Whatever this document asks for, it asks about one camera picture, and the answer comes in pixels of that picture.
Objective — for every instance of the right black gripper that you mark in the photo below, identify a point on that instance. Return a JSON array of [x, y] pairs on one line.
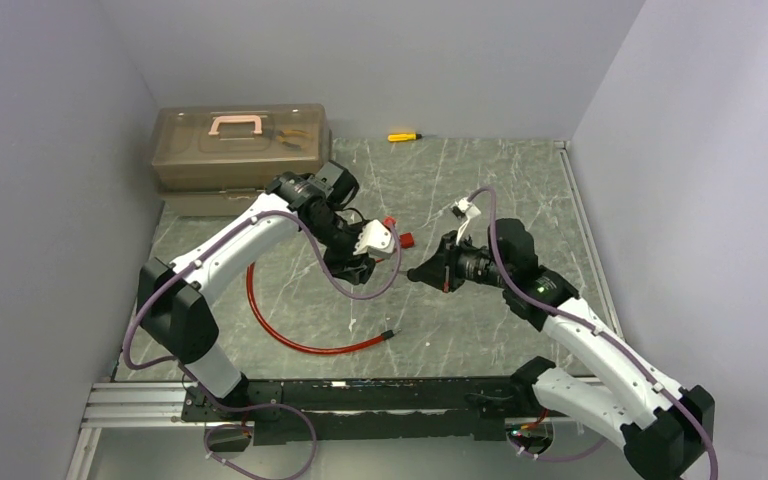
[[448, 266]]

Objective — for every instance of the brown translucent plastic toolbox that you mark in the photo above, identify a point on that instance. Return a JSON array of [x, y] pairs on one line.
[[200, 175]]

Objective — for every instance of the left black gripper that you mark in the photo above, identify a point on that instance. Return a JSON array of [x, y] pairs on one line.
[[355, 267]]

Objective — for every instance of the yellow handled pliers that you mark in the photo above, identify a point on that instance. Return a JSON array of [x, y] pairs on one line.
[[293, 139]]

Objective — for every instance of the red cable lock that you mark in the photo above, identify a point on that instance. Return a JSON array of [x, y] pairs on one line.
[[309, 350]]

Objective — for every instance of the yellow handled screwdriver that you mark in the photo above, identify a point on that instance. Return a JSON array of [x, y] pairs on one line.
[[404, 137]]

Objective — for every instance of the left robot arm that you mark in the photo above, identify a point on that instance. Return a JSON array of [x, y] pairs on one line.
[[175, 298]]

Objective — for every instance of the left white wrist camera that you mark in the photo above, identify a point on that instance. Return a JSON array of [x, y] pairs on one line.
[[376, 240]]

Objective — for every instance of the pink toolbox handle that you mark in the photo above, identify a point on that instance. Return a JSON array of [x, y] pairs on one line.
[[254, 121]]

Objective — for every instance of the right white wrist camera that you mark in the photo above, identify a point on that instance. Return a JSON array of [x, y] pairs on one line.
[[465, 211]]

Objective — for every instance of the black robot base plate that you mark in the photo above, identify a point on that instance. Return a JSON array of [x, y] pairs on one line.
[[480, 408]]

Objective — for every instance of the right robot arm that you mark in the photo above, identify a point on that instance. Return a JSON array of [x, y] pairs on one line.
[[661, 427]]

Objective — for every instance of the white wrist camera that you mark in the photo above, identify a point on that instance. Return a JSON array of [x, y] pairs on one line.
[[465, 211], [376, 240]]

